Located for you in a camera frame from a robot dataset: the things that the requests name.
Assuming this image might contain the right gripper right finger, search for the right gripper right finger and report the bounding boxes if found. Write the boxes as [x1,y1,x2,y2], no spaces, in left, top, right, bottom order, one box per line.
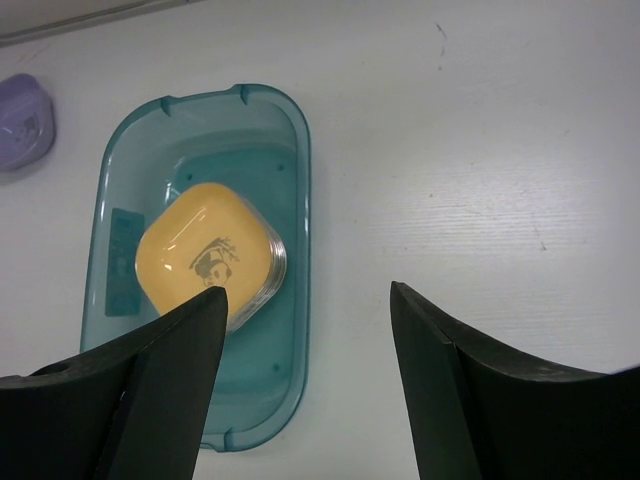
[390,282,639,479]

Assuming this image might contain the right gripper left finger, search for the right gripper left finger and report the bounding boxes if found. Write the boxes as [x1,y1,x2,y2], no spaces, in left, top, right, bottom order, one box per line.
[1,287,228,479]

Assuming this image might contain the yellow plate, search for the yellow plate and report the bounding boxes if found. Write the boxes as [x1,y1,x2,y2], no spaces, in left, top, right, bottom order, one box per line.
[135,183,287,333]

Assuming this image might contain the teal plastic bin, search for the teal plastic bin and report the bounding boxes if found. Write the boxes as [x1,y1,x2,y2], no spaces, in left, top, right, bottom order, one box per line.
[80,84,311,452]

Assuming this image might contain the purple plate back left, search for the purple plate back left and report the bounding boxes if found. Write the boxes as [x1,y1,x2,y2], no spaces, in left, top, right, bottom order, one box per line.
[1,73,55,172]

